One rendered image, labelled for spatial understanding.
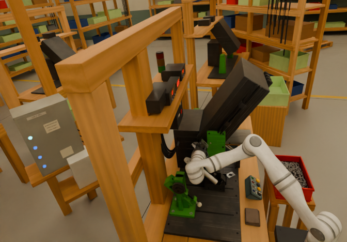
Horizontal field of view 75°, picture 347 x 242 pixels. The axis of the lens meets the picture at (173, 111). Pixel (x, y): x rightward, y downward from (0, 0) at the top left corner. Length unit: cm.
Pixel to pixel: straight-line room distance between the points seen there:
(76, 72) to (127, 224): 68
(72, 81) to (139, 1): 1086
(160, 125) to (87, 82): 47
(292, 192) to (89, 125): 85
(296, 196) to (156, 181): 75
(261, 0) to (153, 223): 376
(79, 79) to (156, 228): 104
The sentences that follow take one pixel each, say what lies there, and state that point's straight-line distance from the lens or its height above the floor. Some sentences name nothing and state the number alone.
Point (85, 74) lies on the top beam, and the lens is 69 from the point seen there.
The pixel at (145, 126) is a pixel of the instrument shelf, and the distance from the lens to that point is 107.
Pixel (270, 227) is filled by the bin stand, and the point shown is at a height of 51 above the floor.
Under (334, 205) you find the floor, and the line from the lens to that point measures 296.
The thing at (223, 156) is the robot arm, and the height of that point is 138.
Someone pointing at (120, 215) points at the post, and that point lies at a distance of 106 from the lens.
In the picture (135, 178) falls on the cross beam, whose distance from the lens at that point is 128.
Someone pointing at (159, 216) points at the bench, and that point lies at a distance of 153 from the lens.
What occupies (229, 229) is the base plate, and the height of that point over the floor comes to 90.
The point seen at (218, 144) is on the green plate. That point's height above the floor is 119.
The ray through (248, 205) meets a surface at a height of 90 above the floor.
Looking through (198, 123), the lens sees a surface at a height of 124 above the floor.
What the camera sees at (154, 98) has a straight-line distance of 111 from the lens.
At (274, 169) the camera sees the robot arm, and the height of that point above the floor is 135.
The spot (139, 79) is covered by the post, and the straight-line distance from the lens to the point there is 107.
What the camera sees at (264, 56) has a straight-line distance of 444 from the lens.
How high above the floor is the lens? 210
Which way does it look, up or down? 29 degrees down
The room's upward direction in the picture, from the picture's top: 7 degrees counter-clockwise
